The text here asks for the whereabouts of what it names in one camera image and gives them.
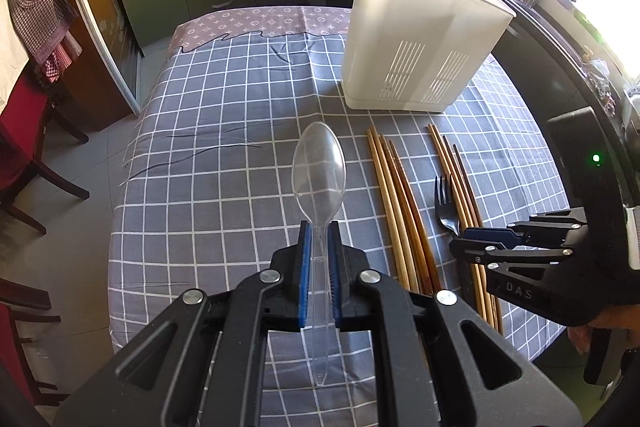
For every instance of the checkered hanging apron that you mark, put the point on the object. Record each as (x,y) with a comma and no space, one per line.
(44,29)

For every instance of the white plastic utensil holder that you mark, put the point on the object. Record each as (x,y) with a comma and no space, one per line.
(417,54)

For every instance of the brown chopstick right group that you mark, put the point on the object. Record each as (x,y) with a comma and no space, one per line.
(437,140)

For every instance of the black plastic fork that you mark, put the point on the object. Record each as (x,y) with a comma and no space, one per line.
(445,207)

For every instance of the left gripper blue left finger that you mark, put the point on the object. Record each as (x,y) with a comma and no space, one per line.
(301,275)

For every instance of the light wooden chopstick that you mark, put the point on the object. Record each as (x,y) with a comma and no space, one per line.
(397,211)
(387,206)

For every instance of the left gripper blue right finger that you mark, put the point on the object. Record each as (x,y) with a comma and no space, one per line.
(335,251)

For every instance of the clear plastic spoon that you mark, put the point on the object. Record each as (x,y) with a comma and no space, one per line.
(319,184)

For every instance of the dark brown chopstick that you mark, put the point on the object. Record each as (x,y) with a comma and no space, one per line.
(422,253)

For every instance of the person right hand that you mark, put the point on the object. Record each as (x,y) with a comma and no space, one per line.
(615,317)

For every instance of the grey checkered tablecloth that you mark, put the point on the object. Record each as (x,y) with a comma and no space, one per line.
(269,266)

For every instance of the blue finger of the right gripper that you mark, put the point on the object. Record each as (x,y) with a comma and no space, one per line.
(496,237)

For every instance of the brown ridged chopstick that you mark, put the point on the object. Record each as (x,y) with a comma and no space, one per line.
(411,265)

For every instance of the red wooden chair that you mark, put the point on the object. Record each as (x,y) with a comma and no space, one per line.
(23,127)

